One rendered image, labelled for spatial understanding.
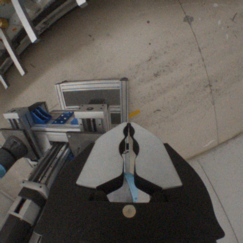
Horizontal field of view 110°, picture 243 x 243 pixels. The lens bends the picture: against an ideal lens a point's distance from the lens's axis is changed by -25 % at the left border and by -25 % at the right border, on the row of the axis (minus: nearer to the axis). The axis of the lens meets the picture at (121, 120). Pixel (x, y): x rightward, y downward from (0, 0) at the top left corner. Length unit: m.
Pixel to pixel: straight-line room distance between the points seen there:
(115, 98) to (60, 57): 0.88
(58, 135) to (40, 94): 1.30
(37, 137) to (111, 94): 0.83
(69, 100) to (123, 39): 0.93
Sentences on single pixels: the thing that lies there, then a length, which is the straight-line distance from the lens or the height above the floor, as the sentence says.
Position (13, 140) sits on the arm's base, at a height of 1.07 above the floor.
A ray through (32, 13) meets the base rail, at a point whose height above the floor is 0.70.
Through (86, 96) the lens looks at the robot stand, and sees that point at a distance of 1.36.
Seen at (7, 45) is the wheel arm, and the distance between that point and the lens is 0.90.
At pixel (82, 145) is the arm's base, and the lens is 0.52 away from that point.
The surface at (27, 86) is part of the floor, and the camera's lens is 2.09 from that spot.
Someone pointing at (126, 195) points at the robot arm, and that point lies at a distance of 0.42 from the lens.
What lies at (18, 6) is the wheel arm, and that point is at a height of 0.96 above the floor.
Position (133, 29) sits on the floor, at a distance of 1.47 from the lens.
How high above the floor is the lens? 1.43
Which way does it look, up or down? 61 degrees down
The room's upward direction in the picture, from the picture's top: 175 degrees counter-clockwise
